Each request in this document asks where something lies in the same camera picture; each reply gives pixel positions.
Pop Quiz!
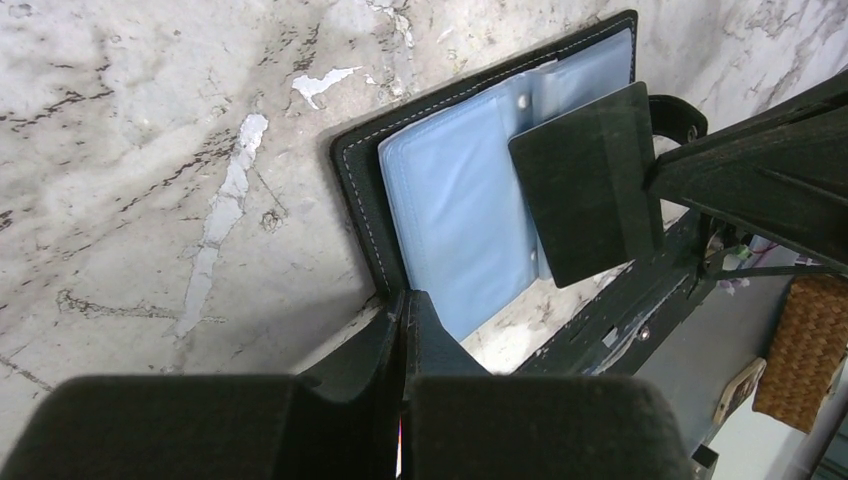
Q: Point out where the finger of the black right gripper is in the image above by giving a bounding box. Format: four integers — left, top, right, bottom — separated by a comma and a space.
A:
647, 72, 847, 273

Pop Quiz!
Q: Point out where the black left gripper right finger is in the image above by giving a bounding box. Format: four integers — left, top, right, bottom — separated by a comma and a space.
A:
401, 290, 693, 479

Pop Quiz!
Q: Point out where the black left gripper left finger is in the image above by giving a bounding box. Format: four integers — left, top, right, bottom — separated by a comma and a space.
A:
1, 297, 404, 479

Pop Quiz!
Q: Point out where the black credit card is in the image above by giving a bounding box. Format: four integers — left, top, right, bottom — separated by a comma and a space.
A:
508, 82, 664, 288

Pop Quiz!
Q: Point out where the black leather card holder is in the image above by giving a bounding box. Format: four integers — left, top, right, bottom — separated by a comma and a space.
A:
330, 9, 708, 337

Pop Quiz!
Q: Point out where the woven wicker basket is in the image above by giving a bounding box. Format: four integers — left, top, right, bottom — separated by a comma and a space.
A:
753, 275, 847, 434

